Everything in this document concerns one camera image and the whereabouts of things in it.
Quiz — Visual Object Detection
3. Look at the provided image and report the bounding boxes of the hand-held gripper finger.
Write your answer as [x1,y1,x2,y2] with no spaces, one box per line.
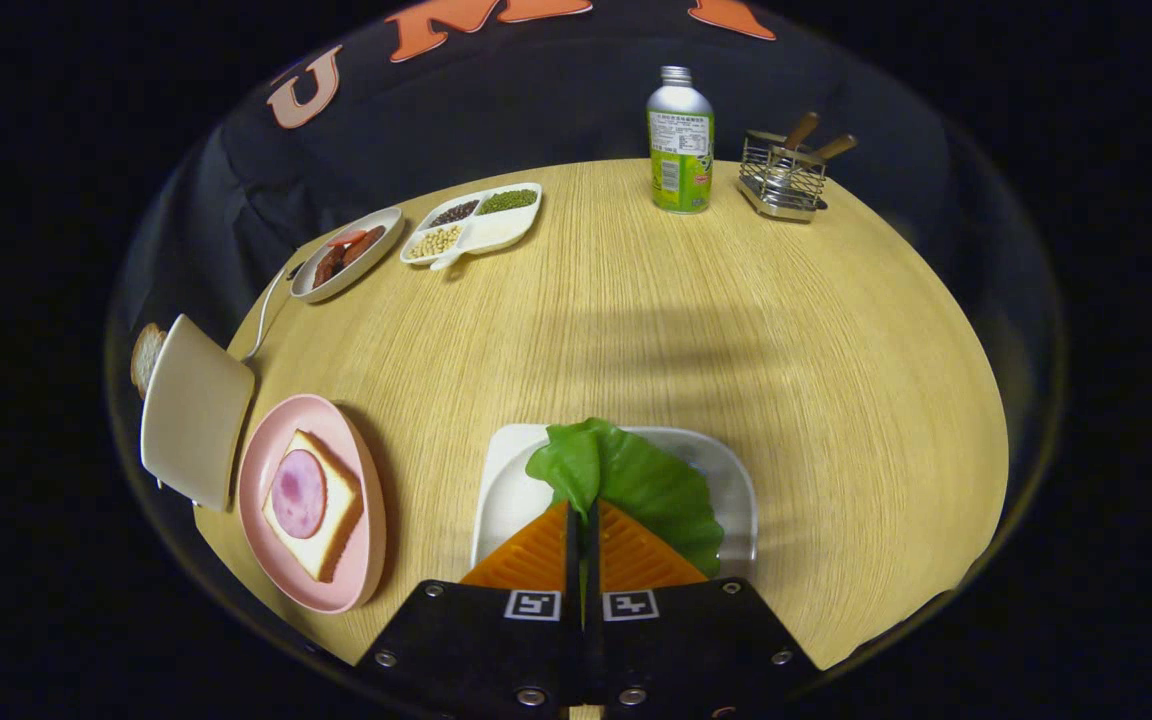
[586,500,822,719]
[354,500,587,716]

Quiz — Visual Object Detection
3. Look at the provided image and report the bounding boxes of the green lettuce leaf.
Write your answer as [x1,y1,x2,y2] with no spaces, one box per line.
[525,417,725,579]

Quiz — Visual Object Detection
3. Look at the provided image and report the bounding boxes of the toasted brown bread slice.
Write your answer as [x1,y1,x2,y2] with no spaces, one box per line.
[130,322,169,399]

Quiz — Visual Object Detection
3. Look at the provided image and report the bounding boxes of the white square plate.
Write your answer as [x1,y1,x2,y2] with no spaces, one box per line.
[471,424,759,581]

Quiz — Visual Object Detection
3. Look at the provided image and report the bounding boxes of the pink plate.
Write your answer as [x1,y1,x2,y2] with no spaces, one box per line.
[238,394,388,614]

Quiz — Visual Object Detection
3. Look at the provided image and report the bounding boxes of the white bread slice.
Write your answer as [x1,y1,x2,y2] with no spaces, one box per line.
[262,430,365,584]

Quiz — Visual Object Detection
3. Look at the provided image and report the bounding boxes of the round pink ham slice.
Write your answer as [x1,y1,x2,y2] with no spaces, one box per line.
[270,449,328,540]

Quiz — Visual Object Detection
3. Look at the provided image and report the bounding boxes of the white divided dish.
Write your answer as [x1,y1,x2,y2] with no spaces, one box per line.
[399,182,544,271]

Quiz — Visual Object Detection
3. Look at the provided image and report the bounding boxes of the pile of yellow soybeans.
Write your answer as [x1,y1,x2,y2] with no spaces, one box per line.
[407,225,464,260]

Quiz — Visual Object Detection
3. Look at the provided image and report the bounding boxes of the round white plate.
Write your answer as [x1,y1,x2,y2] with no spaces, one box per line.
[290,207,405,304]

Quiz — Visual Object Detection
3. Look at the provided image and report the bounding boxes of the white toaster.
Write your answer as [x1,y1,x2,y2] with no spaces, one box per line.
[140,314,257,513]

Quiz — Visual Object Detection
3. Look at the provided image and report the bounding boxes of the silver bottle green label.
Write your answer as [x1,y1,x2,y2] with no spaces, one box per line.
[646,66,715,214]

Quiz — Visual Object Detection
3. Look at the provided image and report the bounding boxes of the black backdrop cloth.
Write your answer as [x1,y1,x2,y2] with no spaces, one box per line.
[126,0,1037,331]

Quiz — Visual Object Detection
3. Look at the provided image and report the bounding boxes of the white toaster cable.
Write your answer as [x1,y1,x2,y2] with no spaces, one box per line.
[241,262,295,363]

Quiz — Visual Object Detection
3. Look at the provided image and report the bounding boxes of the metal wire cutlery basket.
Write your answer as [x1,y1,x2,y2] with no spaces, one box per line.
[737,130,829,223]

